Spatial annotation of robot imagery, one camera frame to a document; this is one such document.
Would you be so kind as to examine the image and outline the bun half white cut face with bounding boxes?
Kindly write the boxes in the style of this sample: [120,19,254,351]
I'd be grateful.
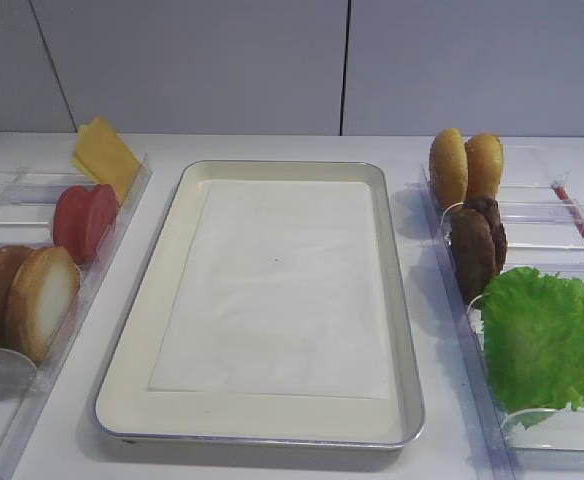
[4,247,81,365]

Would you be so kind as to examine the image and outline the brown meat patty front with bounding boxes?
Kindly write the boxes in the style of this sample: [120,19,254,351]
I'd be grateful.
[450,209,496,304]

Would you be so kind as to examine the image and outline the brown meat patty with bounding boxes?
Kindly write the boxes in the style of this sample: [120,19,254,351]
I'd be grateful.
[464,195,507,273]
[450,209,496,304]

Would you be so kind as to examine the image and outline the brown meat patty back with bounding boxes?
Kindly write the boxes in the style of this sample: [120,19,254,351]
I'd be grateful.
[464,195,507,273]

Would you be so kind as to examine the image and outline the yellow cheese slice front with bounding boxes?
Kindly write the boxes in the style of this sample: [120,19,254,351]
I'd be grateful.
[72,116,141,204]

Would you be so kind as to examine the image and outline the yellow cheese slice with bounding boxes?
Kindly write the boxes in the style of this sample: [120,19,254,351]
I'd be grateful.
[72,154,99,184]
[72,116,141,204]

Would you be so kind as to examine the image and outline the yellow cheese slice back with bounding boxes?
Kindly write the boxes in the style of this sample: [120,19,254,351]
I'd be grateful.
[72,154,99,184]

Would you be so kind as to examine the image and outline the red tomato slice back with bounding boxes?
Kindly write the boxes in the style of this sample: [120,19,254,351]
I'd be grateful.
[53,186,93,265]

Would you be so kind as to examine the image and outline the green lettuce leaf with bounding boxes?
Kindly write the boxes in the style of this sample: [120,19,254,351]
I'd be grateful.
[481,267,584,414]

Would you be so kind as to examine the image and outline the white parchment paper sheet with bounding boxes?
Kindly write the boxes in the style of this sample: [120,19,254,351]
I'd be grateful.
[149,180,391,399]

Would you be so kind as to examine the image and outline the golden bun top left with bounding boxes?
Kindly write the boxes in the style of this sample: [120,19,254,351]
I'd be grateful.
[429,128,468,209]

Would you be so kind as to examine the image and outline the golden bun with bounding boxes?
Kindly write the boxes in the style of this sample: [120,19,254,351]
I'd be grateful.
[429,128,468,209]
[465,133,504,199]

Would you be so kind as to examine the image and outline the golden bun top right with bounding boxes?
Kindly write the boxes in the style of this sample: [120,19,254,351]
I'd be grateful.
[465,133,504,199]

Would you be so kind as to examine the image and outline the cream metal baking tray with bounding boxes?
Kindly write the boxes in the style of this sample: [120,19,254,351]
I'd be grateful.
[95,160,424,450]

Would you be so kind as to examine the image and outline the clear acrylic rack right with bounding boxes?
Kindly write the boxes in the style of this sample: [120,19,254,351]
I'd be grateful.
[418,170,584,479]

